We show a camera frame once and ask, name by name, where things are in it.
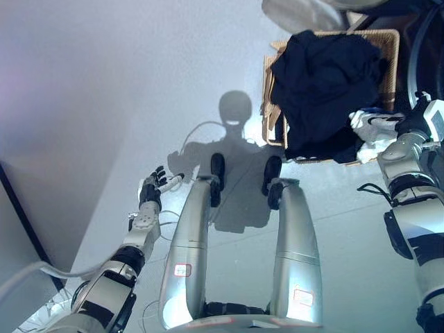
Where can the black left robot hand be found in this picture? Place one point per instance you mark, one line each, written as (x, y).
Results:
(151, 190)

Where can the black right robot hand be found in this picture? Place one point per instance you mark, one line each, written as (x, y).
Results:
(421, 118)

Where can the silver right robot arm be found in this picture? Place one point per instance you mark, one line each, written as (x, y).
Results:
(416, 215)

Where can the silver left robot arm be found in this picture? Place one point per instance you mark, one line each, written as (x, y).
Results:
(104, 284)

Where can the tan wicker laundry basket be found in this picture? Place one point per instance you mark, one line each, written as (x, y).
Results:
(390, 52)

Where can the dark grey washing machine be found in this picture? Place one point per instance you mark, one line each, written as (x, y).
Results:
(416, 41)

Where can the dark navy clothes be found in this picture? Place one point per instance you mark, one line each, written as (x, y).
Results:
(322, 90)

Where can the silver left robot leg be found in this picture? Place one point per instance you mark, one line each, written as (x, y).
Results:
(190, 236)

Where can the silver robot leg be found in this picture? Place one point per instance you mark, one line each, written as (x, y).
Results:
(295, 243)
(190, 236)

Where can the black left robot foot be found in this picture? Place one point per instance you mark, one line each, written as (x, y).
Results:
(218, 166)

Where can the black robot foot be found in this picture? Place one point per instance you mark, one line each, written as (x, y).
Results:
(218, 166)
(272, 171)

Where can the black right robot foot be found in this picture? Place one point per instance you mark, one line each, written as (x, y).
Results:
(272, 171)

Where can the white panel with dark edge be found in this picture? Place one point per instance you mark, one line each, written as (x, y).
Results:
(17, 225)

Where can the silver right robot leg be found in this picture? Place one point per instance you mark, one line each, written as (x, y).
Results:
(295, 243)

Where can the round glass washer door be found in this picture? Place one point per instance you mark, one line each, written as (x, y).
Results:
(298, 14)

